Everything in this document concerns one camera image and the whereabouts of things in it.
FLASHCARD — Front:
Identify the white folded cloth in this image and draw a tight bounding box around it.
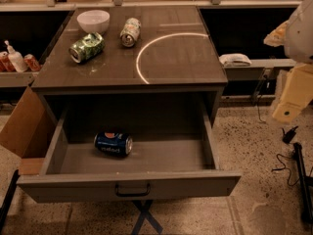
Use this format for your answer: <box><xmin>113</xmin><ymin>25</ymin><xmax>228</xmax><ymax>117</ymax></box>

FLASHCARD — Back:
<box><xmin>219</xmin><ymin>53</ymin><xmax>251</xmax><ymax>67</ymax></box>

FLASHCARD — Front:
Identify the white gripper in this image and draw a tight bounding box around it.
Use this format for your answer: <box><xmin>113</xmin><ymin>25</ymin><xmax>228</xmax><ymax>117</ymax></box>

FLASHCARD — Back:
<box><xmin>263</xmin><ymin>0</ymin><xmax>313</xmax><ymax>123</ymax></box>

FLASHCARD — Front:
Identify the black bar left edge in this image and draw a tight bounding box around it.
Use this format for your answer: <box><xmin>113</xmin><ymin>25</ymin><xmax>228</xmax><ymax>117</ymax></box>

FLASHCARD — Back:
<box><xmin>0</xmin><ymin>169</ymin><xmax>20</xmax><ymax>232</ymax></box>

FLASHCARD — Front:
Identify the blue pepsi can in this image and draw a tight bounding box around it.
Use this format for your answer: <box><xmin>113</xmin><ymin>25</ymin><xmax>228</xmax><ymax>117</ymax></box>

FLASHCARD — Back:
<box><xmin>94</xmin><ymin>132</ymin><xmax>132</xmax><ymax>157</ymax></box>

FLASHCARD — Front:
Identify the red can at edge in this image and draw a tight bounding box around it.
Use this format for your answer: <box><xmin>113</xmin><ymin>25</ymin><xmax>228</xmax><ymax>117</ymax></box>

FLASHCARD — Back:
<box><xmin>0</xmin><ymin>51</ymin><xmax>15</xmax><ymax>72</ymax></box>

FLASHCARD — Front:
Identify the grey cabinet counter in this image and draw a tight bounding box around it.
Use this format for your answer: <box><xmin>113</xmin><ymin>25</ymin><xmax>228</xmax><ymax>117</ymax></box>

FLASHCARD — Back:
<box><xmin>32</xmin><ymin>6</ymin><xmax>227</xmax><ymax>120</ymax></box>

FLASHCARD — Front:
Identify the crushed green soda can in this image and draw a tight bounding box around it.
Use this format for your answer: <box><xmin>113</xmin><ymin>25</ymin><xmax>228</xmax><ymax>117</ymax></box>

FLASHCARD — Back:
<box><xmin>68</xmin><ymin>32</ymin><xmax>105</xmax><ymax>64</ymax></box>

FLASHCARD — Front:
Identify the black drawer handle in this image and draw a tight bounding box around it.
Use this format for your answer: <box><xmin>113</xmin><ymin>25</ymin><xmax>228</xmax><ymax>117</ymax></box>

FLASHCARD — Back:
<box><xmin>114</xmin><ymin>183</ymin><xmax>151</xmax><ymax>198</ymax></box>

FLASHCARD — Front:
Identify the pale green soda can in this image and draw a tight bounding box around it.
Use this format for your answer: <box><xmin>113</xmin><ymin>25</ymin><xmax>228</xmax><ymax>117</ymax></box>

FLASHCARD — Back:
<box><xmin>120</xmin><ymin>18</ymin><xmax>141</xmax><ymax>47</ymax></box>

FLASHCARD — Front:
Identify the black stand right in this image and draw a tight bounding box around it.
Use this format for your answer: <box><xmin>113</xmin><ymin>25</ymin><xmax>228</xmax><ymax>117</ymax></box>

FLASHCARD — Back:
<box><xmin>293</xmin><ymin>143</ymin><xmax>313</xmax><ymax>224</ymax></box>

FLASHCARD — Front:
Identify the white bowl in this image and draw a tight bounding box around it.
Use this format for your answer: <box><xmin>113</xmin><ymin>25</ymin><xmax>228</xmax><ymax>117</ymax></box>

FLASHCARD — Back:
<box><xmin>77</xmin><ymin>10</ymin><xmax>111</xmax><ymax>34</ymax></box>

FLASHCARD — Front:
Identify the grey open drawer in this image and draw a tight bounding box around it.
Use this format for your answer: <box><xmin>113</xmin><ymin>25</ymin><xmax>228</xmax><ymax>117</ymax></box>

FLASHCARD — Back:
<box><xmin>18</xmin><ymin>96</ymin><xmax>241</xmax><ymax>203</ymax></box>

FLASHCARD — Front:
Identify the red soda can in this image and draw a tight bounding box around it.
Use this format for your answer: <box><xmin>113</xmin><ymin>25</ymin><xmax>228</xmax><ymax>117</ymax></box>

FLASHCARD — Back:
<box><xmin>24</xmin><ymin>54</ymin><xmax>41</xmax><ymax>71</ymax></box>

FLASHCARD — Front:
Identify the brown cardboard box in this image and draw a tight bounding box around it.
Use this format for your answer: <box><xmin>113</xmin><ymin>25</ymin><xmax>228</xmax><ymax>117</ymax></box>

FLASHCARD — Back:
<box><xmin>0</xmin><ymin>87</ymin><xmax>56</xmax><ymax>175</ymax></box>

